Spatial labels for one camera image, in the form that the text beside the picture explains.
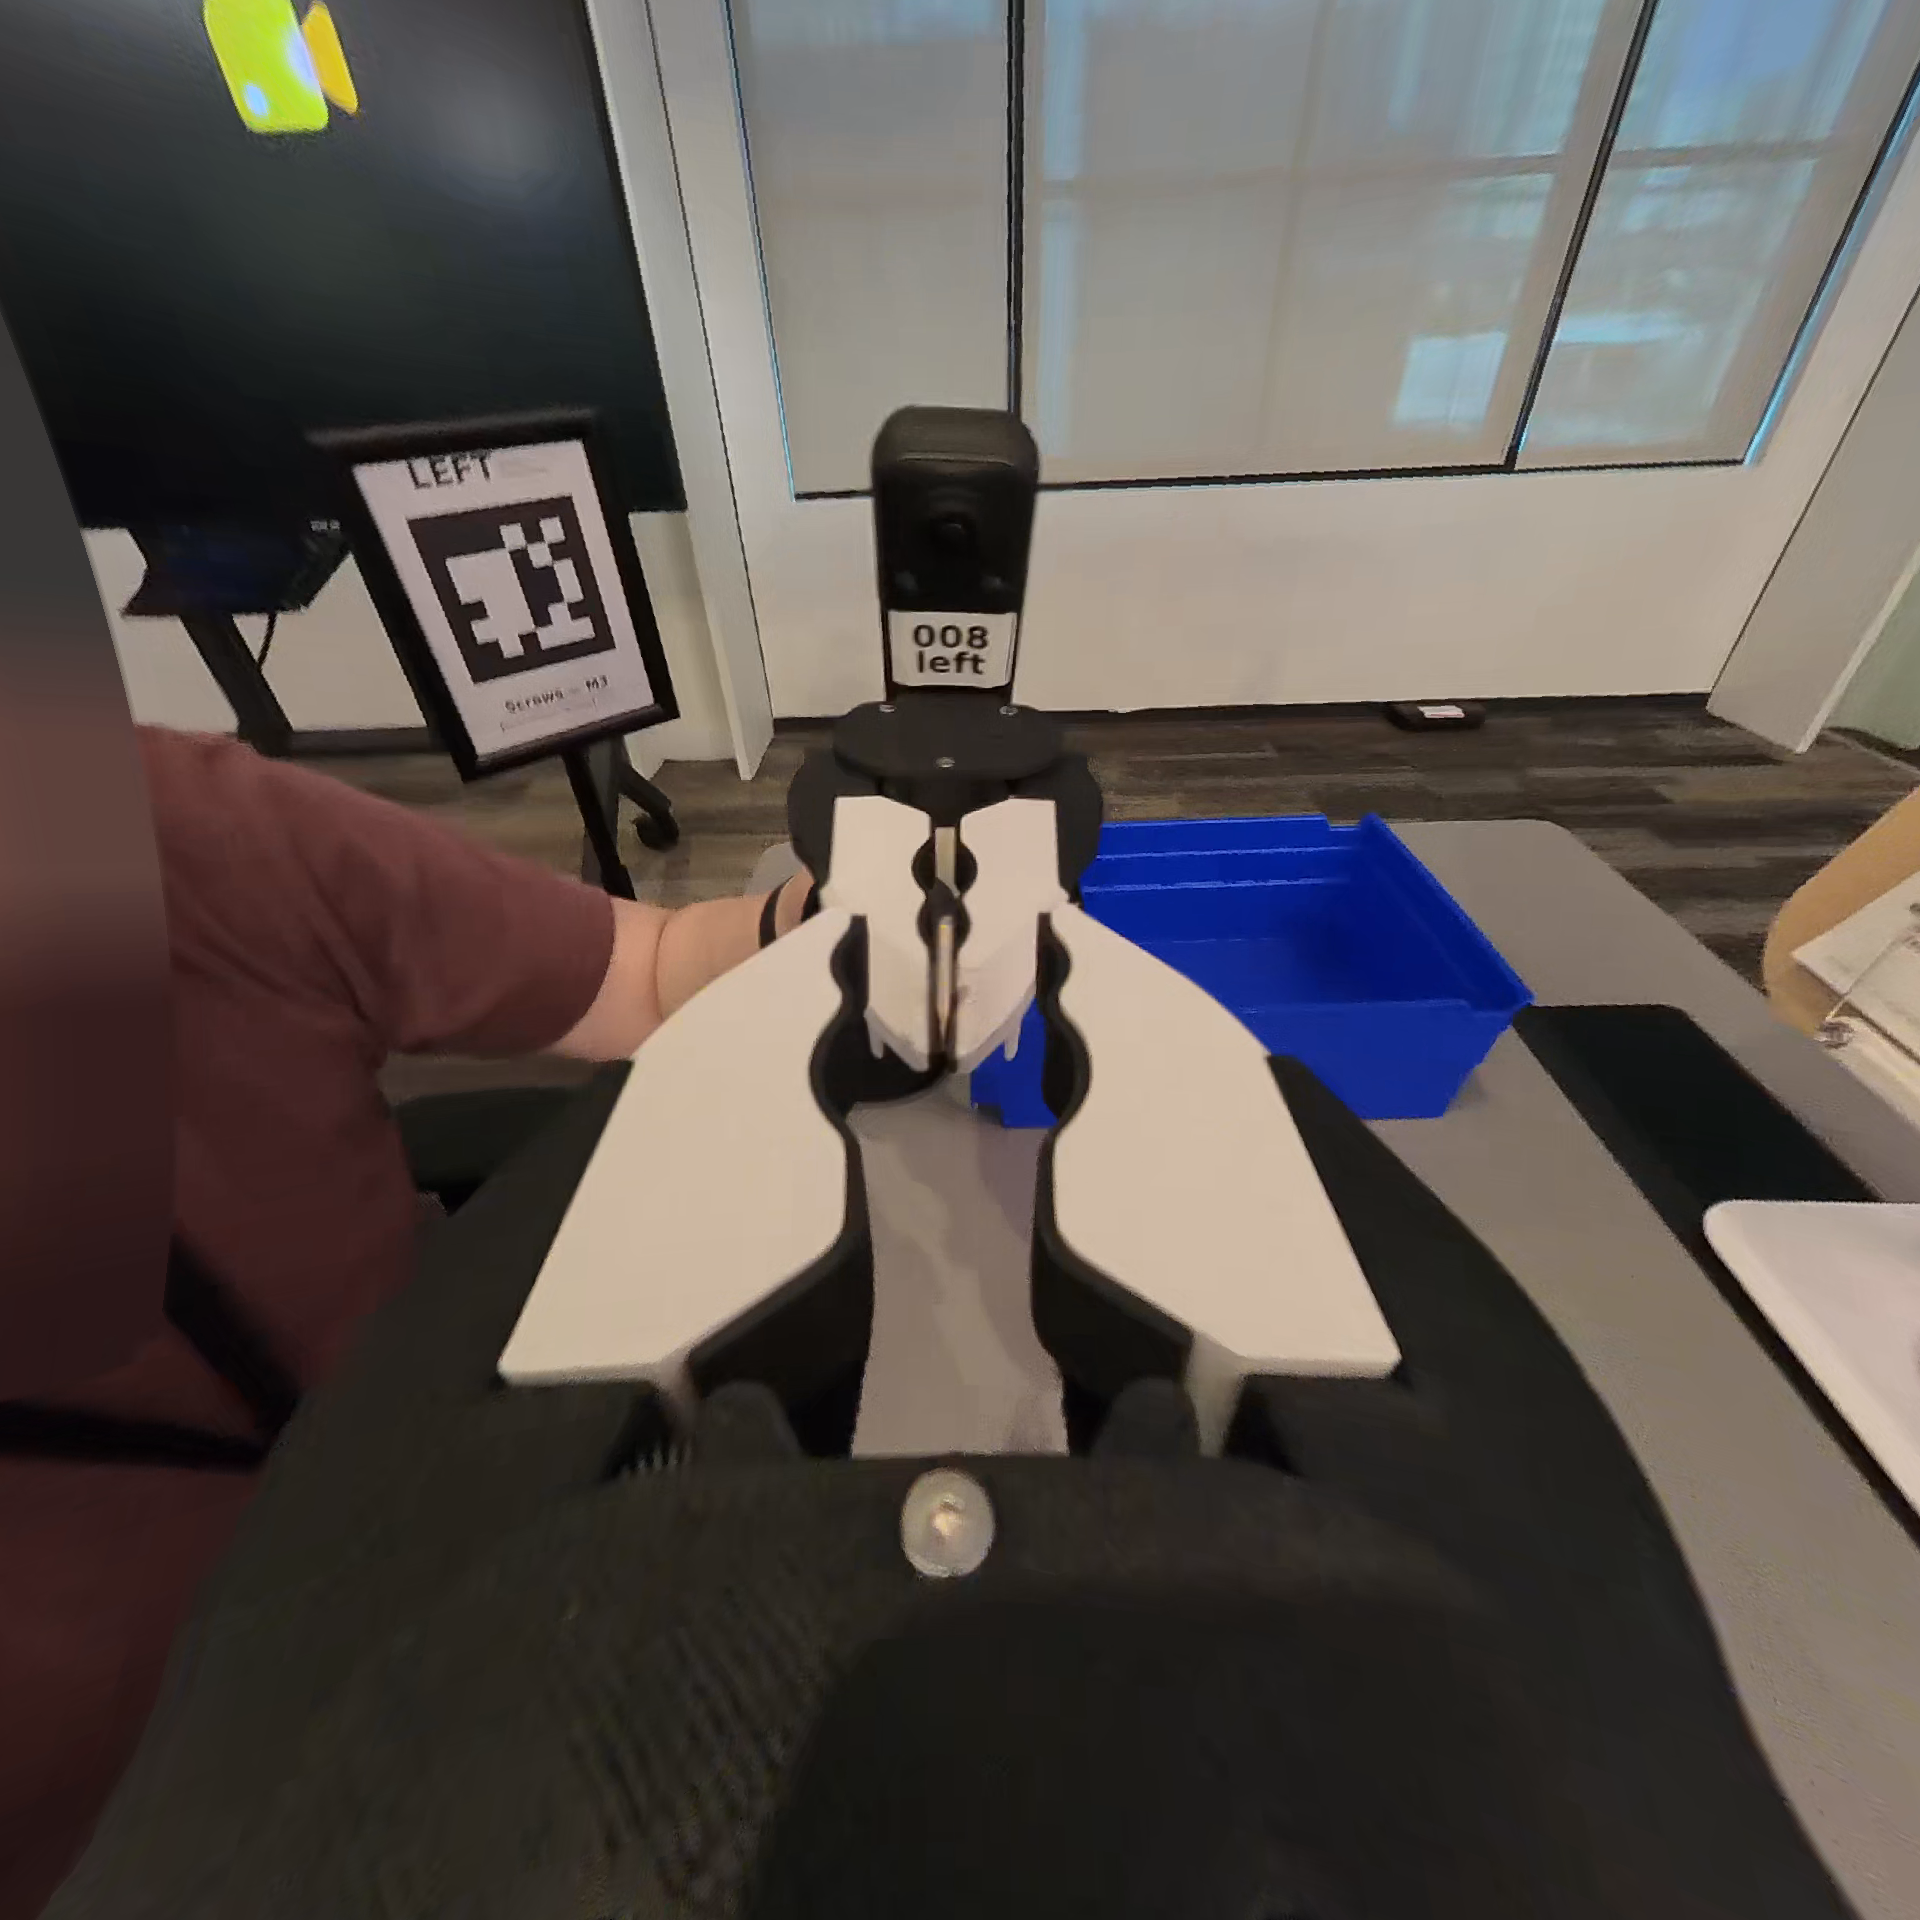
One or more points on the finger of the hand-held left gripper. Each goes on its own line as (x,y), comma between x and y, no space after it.
(893,961)
(1005,945)

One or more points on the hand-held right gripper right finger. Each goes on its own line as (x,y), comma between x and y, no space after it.
(1201,1171)

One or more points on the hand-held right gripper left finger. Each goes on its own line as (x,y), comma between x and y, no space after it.
(704,1171)

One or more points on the long metal bolt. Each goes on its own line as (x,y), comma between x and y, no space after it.
(944,983)

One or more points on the person's left forearm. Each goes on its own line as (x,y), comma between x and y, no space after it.
(668,968)

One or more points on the black sign stand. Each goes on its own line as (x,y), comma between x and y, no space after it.
(595,818)

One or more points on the black desk mat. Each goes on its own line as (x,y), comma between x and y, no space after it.
(1651,1096)

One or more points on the framed marker sign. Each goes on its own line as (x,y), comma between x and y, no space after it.
(510,593)

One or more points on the small black floor device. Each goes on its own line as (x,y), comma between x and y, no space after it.
(1437,713)

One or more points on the large glass window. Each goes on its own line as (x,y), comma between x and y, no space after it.
(1277,224)

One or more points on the white flat base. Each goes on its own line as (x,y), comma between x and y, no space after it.
(1838,1319)

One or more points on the round wooden table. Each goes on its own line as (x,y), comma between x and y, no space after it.
(1809,902)

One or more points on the black display stand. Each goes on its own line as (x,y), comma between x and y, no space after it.
(225,578)

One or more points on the large dark display screen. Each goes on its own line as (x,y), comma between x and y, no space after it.
(329,270)

